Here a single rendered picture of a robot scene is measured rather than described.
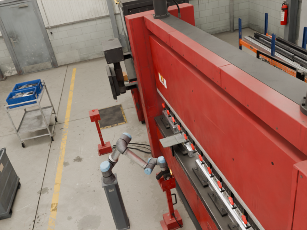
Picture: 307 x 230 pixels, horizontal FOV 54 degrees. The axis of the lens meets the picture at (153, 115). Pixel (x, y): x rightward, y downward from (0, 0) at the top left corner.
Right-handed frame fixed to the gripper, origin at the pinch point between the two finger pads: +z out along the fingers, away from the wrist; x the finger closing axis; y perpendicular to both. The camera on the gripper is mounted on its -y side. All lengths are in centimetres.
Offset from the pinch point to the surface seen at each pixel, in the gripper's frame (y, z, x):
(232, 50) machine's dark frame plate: 65, -152, -60
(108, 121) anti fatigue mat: -35, 69, 300
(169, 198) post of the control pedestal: -1.0, 28.0, 2.4
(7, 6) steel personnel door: -187, -150, 759
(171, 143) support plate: 23.6, -24.9, 31.6
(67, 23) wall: -44, -60, 739
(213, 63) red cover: 43, -154, -72
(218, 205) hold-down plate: 31, -15, -68
